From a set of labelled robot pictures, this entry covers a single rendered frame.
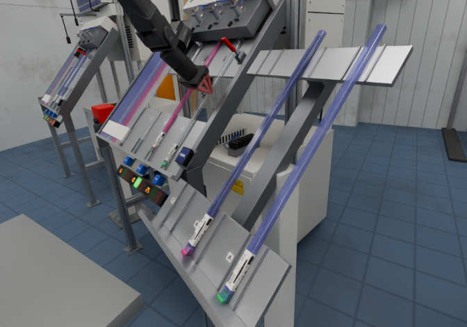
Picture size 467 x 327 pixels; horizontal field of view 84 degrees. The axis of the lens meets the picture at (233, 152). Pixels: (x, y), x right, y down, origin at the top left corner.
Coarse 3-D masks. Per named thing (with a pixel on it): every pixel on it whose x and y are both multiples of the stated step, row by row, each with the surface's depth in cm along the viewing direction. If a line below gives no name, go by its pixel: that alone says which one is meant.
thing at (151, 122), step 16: (144, 112) 108; (160, 112) 101; (144, 128) 102; (160, 128) 95; (176, 128) 89; (192, 128) 84; (128, 144) 103; (144, 144) 96; (160, 144) 90; (192, 144) 80; (160, 160) 86
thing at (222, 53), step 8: (264, 24) 89; (256, 32) 90; (232, 40) 96; (248, 40) 90; (200, 48) 107; (208, 48) 103; (224, 48) 97; (240, 48) 91; (248, 48) 88; (192, 56) 108; (200, 56) 104; (216, 56) 97; (224, 56) 94; (200, 64) 101; (216, 64) 95; (232, 64) 89; (176, 72) 109; (216, 72) 92; (224, 72) 89; (232, 72) 87
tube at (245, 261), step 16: (384, 32) 43; (368, 48) 43; (352, 80) 42; (336, 96) 42; (336, 112) 41; (320, 128) 41; (304, 160) 40; (288, 176) 41; (288, 192) 40; (272, 208) 40; (272, 224) 39; (256, 240) 39; (240, 272) 38; (224, 288) 39
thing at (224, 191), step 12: (324, 36) 52; (312, 48) 51; (300, 60) 52; (300, 72) 51; (288, 84) 51; (276, 108) 50; (264, 120) 50; (264, 132) 50; (252, 144) 49; (240, 168) 49; (228, 180) 49; (228, 192) 49; (216, 204) 48
